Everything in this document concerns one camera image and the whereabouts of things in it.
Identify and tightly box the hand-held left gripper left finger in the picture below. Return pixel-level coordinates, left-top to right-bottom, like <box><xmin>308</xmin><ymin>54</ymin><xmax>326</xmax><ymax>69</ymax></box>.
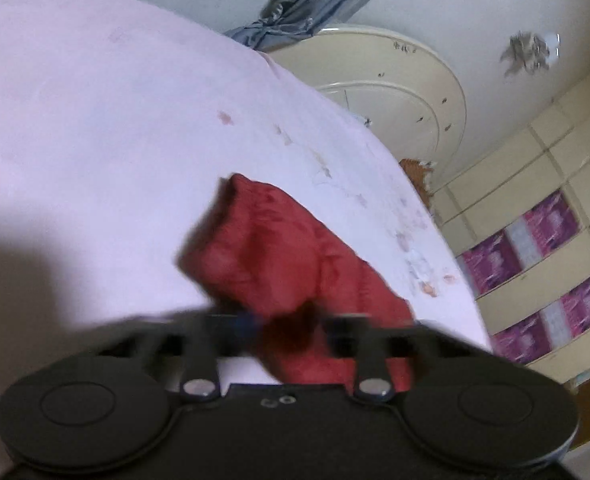
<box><xmin>92</xmin><ymin>310</ymin><xmax>263</xmax><ymax>403</ymax></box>

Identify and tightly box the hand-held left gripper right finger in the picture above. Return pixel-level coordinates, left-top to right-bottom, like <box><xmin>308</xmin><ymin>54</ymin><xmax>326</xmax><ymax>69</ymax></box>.
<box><xmin>319</xmin><ymin>312</ymin><xmax>480</xmax><ymax>405</ymax></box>

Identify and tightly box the red puffer jacket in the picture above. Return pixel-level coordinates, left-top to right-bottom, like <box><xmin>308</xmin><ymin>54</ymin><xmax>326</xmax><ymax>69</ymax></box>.
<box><xmin>176</xmin><ymin>172</ymin><xmax>416</xmax><ymax>393</ymax></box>

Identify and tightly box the pink floral bed sheet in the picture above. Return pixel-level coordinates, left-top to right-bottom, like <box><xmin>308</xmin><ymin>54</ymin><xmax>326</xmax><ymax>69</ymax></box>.
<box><xmin>0</xmin><ymin>0</ymin><xmax>493</xmax><ymax>411</ymax></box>

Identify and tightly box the cream wooden headboard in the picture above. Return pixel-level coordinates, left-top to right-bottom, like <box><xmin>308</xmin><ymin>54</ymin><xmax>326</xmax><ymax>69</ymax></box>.
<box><xmin>267</xmin><ymin>27</ymin><xmax>468</xmax><ymax>166</ymax></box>

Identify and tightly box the cream wardrobe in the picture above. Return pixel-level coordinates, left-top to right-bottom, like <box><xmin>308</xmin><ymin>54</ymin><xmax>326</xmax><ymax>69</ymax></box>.
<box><xmin>432</xmin><ymin>55</ymin><xmax>590</xmax><ymax>391</ymax></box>

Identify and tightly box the grey curtain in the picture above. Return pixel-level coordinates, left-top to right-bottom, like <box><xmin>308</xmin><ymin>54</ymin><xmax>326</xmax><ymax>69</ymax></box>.
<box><xmin>225</xmin><ymin>0</ymin><xmax>416</xmax><ymax>51</ymax></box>

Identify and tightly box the purple wall poster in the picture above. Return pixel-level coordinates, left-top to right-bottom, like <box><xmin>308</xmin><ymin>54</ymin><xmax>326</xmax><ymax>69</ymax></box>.
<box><xmin>537</xmin><ymin>272</ymin><xmax>590</xmax><ymax>343</ymax></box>
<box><xmin>457</xmin><ymin>232</ymin><xmax>523</xmax><ymax>296</ymax></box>
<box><xmin>505</xmin><ymin>191</ymin><xmax>582</xmax><ymax>263</ymax></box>
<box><xmin>491</xmin><ymin>312</ymin><xmax>550</xmax><ymax>365</ymax></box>

